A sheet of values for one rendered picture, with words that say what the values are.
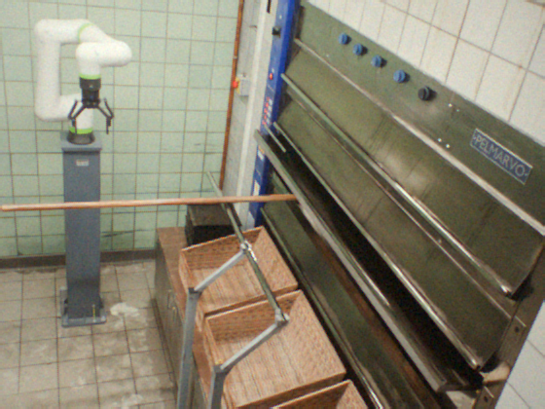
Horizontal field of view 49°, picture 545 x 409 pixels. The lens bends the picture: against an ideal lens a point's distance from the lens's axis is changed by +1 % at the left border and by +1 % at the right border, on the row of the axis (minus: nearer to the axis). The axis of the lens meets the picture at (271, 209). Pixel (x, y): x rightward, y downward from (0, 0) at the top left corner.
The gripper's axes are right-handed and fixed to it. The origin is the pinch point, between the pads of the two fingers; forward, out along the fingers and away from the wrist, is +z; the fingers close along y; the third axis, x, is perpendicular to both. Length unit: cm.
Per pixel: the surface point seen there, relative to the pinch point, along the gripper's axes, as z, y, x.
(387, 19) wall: -71, -96, 71
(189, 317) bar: 66, -35, 60
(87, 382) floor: 146, 7, 10
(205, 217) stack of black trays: 68, -65, -26
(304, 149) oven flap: 0, -94, 27
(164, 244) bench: 90, -43, -34
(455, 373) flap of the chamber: 8, -86, 164
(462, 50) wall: -74, -95, 116
